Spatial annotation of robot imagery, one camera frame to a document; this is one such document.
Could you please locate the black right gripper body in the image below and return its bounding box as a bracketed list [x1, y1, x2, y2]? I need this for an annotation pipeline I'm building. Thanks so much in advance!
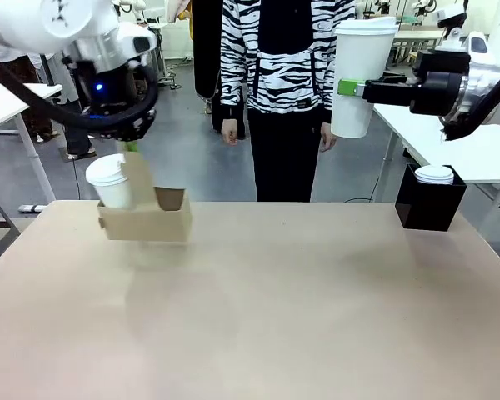
[408, 49, 472, 118]

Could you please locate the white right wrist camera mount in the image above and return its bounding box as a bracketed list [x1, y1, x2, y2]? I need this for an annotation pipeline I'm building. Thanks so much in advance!
[434, 5, 470, 53]

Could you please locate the black square cup box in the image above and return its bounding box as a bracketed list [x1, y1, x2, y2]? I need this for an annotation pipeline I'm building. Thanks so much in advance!
[394, 162, 468, 233]

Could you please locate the white side table with pole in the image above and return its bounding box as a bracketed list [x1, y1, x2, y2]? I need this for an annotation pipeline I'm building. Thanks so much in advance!
[0, 82, 64, 202]

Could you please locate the person's left forearm zebra sleeve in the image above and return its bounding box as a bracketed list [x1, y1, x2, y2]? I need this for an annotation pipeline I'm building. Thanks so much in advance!
[319, 53, 338, 125]

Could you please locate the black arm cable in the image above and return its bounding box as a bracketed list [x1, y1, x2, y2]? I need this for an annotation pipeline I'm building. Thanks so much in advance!
[440, 61, 500, 142]
[0, 45, 158, 131]

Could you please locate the white background lab table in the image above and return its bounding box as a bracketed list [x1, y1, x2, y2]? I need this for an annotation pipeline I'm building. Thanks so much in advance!
[382, 22, 447, 68]

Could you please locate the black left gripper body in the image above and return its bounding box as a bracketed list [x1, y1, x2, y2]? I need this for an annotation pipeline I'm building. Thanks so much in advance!
[68, 53, 151, 126]

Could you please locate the person's right forearm zebra sleeve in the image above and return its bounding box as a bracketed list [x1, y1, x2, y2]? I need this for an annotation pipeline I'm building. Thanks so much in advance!
[218, 16, 255, 122]

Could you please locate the person's left hand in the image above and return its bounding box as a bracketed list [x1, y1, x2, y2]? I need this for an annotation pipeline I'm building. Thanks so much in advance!
[317, 122, 338, 153]

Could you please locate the brown cardboard cup carrier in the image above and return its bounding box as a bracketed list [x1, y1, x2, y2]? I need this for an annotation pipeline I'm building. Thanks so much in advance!
[97, 151, 193, 243]

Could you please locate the small white lidded paper cup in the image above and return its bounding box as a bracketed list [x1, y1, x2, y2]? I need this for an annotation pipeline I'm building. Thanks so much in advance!
[85, 153, 135, 210]

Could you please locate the person in black clothes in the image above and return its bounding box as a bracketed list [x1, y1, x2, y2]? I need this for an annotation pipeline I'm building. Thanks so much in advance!
[190, 0, 224, 135]

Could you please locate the person's right hand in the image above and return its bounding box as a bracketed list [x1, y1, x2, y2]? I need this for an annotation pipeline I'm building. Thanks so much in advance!
[221, 117, 240, 147]

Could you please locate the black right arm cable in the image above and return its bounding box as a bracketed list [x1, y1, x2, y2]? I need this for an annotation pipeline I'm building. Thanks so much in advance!
[440, 61, 500, 142]

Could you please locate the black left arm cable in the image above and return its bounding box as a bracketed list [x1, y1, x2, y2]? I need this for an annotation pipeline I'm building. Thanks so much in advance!
[0, 45, 158, 131]

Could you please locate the tall white lidded paper cup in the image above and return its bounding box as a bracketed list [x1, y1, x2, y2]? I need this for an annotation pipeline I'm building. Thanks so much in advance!
[332, 17, 400, 140]

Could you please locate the long white side table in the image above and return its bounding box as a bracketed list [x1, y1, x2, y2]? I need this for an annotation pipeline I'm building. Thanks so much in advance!
[372, 102, 500, 241]

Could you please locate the person in zebra hoodie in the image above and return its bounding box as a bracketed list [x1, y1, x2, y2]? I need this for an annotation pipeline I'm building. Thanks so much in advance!
[218, 0, 358, 203]

